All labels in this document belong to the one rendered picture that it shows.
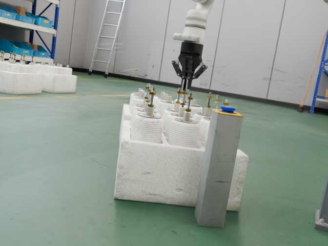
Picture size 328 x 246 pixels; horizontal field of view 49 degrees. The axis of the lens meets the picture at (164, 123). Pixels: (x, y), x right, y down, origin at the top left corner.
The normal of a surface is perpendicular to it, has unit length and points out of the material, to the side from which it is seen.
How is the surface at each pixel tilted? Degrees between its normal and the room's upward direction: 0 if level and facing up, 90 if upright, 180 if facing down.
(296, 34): 90
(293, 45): 90
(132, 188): 90
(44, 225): 0
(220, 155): 90
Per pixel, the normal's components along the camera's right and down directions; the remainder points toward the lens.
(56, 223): 0.15, -0.98
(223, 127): 0.10, 0.17
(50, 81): -0.35, 0.09
